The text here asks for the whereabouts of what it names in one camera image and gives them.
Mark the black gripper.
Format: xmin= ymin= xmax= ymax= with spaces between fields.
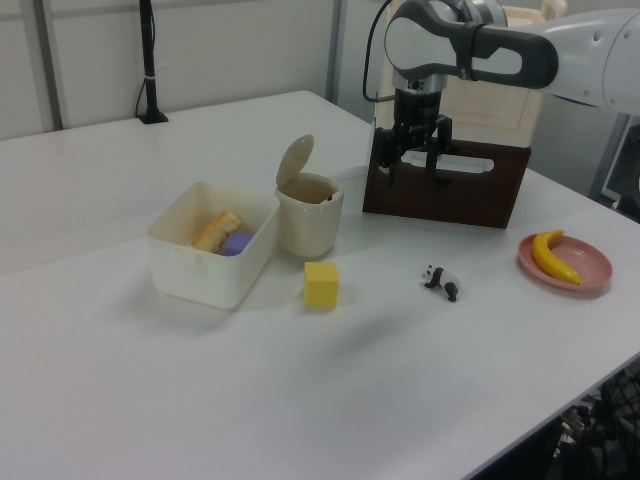
xmin=374 ymin=87 xmax=454 ymax=187

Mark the beige trash can lid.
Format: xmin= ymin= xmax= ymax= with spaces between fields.
xmin=275 ymin=133 xmax=316 ymax=191

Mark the beige small trash can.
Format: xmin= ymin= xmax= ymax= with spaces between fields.
xmin=274 ymin=172 xmax=346 ymax=260

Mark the dark brown wooden crate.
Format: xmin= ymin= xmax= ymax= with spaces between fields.
xmin=362 ymin=127 xmax=532 ymax=230

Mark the panda figurine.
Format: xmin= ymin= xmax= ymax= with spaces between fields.
xmin=419 ymin=264 xmax=461 ymax=303

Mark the yellow foam cube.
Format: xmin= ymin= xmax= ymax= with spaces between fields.
xmin=303 ymin=261 xmax=341 ymax=310

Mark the yellow toy banana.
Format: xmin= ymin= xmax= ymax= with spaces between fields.
xmin=530 ymin=229 xmax=584 ymax=286

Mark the purple foam block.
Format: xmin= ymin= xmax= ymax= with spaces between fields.
xmin=221 ymin=230 xmax=255 ymax=258

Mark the pink plate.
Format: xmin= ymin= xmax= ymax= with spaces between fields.
xmin=517 ymin=233 xmax=614 ymax=292

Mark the orange sandwich sponge toy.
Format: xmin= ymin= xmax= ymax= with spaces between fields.
xmin=190 ymin=209 xmax=244 ymax=254

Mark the white square plastic bin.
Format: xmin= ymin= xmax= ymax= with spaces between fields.
xmin=145 ymin=180 xmax=281 ymax=313

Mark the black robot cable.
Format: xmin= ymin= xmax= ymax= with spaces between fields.
xmin=361 ymin=0 xmax=396 ymax=103

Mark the black camera stand pole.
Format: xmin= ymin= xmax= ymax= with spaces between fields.
xmin=136 ymin=0 xmax=170 ymax=125

